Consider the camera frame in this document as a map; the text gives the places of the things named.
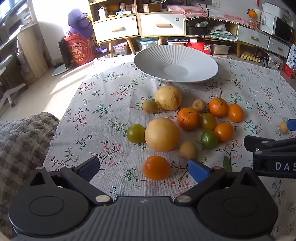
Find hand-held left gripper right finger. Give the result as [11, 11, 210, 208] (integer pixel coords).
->
[174, 159, 260, 206]

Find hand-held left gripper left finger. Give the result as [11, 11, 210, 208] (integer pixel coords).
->
[29, 156, 114, 206]

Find orange tomato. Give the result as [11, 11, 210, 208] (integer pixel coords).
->
[143, 155, 172, 181]
[214, 123, 235, 142]
[228, 103, 245, 123]

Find green tomato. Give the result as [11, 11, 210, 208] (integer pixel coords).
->
[200, 130, 218, 149]

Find stemmed orange tangerine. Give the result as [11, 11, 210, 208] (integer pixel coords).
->
[209, 90, 229, 118]

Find olive yellow tomato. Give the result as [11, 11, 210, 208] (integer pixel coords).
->
[200, 113, 217, 131]

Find round yellow passion fruit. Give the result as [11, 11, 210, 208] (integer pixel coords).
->
[144, 117, 180, 152]

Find yellow-green tomato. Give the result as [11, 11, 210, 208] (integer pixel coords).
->
[126, 124, 146, 143]

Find striped pepino melon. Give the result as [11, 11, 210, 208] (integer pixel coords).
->
[155, 85, 183, 111]

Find white ribbed bowl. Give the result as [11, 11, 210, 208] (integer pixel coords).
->
[134, 45, 219, 84]

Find green leaf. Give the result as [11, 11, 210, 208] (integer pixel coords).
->
[223, 156, 233, 172]

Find red gift boxes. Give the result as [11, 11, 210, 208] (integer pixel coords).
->
[283, 64, 296, 80]

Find blue white carton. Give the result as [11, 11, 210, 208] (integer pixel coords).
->
[285, 44, 296, 67]

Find grey quilted blanket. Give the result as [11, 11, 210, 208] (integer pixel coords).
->
[0, 112, 61, 239]

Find floral tablecloth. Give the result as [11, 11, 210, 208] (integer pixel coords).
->
[43, 57, 296, 241]

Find yellow egg tray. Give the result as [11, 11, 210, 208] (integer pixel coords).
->
[240, 51, 263, 63]

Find small white drawer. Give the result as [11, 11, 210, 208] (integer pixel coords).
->
[237, 25, 270, 49]
[268, 37, 291, 58]

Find black microwave oven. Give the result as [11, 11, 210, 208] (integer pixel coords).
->
[273, 16, 296, 44]

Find clear plastic box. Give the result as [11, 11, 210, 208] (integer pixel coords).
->
[211, 44, 232, 55]

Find pale blue round board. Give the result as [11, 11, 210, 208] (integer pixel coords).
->
[52, 63, 74, 76]

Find white printed box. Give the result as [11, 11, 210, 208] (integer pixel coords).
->
[258, 10, 275, 36]

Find white office chair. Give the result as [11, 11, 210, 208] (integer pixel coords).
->
[0, 52, 27, 116]

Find red box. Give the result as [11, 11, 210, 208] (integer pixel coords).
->
[188, 38, 212, 55]

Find long wooden TV stand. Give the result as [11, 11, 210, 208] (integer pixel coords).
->
[184, 16, 292, 59]

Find glass jar orange contents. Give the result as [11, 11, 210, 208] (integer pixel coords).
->
[246, 17, 259, 28]

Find red round gift drum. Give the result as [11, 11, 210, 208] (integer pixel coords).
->
[63, 34, 96, 63]

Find white foam box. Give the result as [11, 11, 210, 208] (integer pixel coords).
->
[262, 2, 290, 18]

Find white papers pile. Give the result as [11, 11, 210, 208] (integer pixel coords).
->
[207, 23, 238, 42]

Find black flat panel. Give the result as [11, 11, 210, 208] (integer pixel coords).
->
[58, 37, 73, 69]

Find tall wooden shelf cabinet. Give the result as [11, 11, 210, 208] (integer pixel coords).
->
[88, 0, 140, 57]

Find small clear storage box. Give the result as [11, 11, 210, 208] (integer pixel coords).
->
[113, 42, 129, 56]

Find white storage box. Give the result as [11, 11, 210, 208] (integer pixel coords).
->
[167, 37, 188, 47]

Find black case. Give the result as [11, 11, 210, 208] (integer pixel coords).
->
[186, 18, 208, 36]

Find wooden desk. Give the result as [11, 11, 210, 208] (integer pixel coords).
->
[0, 14, 49, 81]

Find low wooden drawer cabinet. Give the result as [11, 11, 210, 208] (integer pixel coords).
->
[136, 0, 186, 45]

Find clear storage box blue lid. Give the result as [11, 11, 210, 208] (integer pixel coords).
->
[136, 37, 159, 52]

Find pink cloth cover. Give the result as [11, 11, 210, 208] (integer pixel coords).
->
[166, 5, 253, 29]

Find purple plush toy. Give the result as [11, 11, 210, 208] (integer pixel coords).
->
[68, 9, 93, 39]

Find white drawer wooden handle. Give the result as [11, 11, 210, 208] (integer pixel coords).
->
[94, 16, 139, 43]
[140, 13, 185, 37]

